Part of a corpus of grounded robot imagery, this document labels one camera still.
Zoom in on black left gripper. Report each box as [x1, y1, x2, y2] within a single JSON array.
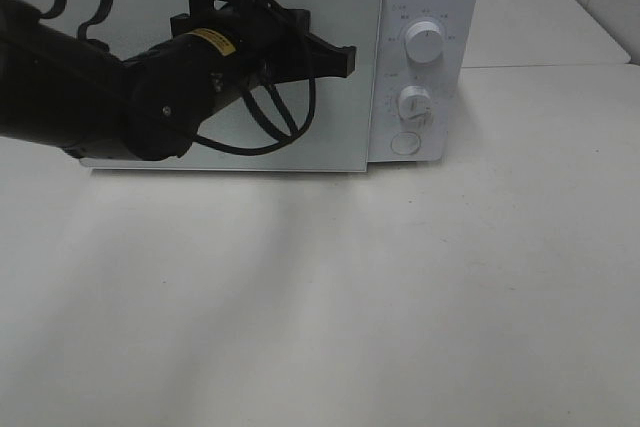
[[184, 1, 356, 92]]

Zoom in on upper white microwave knob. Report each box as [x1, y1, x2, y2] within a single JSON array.
[[404, 19, 444, 64]]

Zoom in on white microwave door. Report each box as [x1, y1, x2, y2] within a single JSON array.
[[24, 0, 381, 172]]

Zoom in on round microwave door button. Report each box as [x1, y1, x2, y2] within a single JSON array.
[[390, 132, 421, 156]]

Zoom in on lower white microwave knob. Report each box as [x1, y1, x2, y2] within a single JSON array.
[[397, 85, 432, 121]]

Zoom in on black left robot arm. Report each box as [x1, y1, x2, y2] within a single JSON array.
[[1, 0, 356, 162]]

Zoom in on white microwave oven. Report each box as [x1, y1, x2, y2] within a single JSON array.
[[364, 0, 476, 171]]

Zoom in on white microwave knob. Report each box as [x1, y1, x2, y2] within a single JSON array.
[[404, 19, 444, 64], [397, 85, 432, 121]]

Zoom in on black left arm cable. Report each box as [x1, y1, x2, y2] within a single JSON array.
[[47, 0, 321, 154]]

